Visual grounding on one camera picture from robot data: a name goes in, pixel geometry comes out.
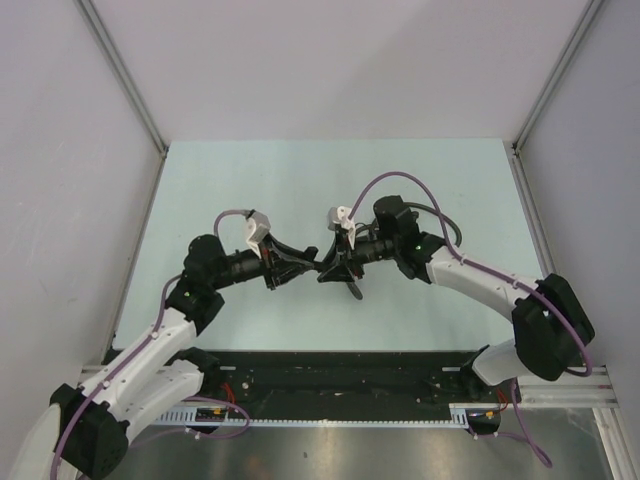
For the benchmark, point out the aluminium corner post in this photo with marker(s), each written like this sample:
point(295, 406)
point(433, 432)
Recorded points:
point(113, 57)
point(565, 59)

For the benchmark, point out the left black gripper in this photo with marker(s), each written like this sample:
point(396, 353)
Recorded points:
point(279, 274)

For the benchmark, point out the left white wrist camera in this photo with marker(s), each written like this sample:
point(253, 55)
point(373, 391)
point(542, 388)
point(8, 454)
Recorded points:
point(257, 227)

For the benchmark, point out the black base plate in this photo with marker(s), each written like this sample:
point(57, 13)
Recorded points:
point(209, 414)

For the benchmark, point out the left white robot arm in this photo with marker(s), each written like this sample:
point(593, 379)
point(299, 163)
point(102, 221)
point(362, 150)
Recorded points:
point(100, 419)

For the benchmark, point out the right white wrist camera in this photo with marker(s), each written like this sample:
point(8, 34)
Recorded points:
point(339, 218)

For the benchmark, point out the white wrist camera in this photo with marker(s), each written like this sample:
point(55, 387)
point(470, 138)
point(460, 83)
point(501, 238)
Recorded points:
point(257, 227)
point(339, 218)

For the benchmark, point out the right aluminium corner post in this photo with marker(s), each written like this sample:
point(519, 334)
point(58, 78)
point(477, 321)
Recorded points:
point(565, 59)

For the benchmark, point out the left aluminium corner post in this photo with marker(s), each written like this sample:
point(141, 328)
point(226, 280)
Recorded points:
point(113, 57)

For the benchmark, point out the black T-shaped connector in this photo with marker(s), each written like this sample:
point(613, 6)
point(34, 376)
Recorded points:
point(316, 265)

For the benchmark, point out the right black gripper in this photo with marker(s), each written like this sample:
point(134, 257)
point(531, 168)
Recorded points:
point(338, 273)

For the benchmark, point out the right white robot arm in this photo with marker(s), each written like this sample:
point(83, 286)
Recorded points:
point(550, 327)

